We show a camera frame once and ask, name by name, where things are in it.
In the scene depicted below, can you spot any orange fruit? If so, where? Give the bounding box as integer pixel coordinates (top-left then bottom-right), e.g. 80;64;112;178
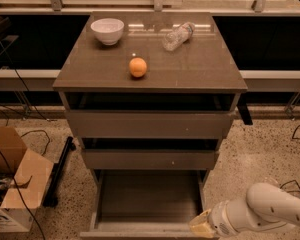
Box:
129;58;147;78

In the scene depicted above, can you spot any grey bottom drawer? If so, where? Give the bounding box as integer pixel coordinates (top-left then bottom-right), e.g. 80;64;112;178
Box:
80;170;207;240

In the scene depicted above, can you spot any black tripod bar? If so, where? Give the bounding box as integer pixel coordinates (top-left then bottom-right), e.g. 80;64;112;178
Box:
43;136;76;207

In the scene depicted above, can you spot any cardboard box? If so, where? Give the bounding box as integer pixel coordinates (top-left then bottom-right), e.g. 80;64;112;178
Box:
0;126;53;233

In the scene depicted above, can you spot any black cable on floor right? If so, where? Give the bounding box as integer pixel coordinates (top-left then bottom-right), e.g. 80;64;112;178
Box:
279;179;300;203

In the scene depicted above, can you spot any grey drawer cabinet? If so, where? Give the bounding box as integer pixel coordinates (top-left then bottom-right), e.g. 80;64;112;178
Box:
51;11;248;240

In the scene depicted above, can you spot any grey top drawer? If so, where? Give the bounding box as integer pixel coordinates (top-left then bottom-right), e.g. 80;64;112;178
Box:
65;110;235;139

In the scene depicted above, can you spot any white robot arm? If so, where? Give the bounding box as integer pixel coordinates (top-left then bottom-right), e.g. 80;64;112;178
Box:
189;183;300;238

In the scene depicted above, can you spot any black cable on floor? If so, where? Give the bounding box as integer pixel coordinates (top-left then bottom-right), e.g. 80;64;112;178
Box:
279;179;300;203
19;129;52;157

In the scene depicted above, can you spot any white ceramic bowl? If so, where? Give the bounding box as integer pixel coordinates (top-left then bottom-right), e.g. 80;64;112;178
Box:
90;18;124;45

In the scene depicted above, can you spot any clear plastic water bottle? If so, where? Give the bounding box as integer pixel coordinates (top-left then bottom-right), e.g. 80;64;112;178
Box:
162;22;195;51

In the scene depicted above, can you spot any grey middle drawer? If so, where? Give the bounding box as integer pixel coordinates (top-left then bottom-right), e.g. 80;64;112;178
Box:
82;149;219;170

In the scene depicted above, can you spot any black cable on floor left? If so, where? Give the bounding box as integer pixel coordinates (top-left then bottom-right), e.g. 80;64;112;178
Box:
19;129;52;157

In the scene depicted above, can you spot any grey drawer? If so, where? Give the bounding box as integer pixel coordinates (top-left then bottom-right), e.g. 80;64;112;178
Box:
82;149;219;170
65;110;235;139
80;170;207;240

